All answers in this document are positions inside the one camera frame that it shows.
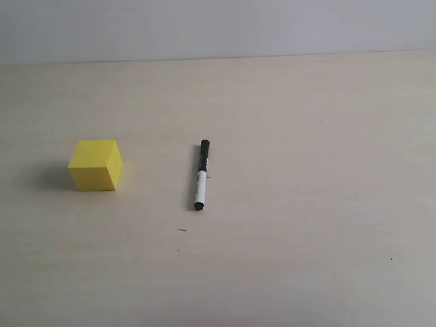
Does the black and white marker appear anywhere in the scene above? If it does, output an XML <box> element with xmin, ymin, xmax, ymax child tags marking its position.
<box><xmin>194</xmin><ymin>140</ymin><xmax>210</xmax><ymax>211</ymax></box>

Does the yellow cube block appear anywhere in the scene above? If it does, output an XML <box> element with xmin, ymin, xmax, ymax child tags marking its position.
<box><xmin>68</xmin><ymin>140</ymin><xmax>123</xmax><ymax>191</ymax></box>

